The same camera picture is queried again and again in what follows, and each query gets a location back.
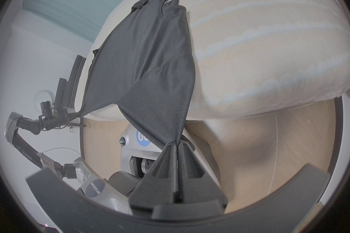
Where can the black T-shirt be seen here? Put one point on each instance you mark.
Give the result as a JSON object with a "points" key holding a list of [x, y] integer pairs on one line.
{"points": [[142, 62]]}

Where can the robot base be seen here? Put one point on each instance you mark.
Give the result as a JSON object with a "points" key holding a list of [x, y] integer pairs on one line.
{"points": [[131, 144]]}

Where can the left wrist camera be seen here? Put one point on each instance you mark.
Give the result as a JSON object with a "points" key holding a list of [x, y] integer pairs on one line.
{"points": [[46, 107]]}

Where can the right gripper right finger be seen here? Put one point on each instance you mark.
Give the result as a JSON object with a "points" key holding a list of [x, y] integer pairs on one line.
{"points": [[197, 185]]}

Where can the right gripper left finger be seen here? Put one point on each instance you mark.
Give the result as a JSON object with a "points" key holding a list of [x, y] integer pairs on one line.
{"points": [[158, 185]]}

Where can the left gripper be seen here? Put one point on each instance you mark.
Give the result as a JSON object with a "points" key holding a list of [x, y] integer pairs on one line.
{"points": [[61, 118]]}

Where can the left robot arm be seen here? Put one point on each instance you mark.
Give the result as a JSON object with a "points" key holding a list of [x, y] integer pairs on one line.
{"points": [[30, 125]]}

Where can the bed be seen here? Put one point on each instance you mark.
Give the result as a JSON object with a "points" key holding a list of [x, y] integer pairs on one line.
{"points": [[259, 49]]}

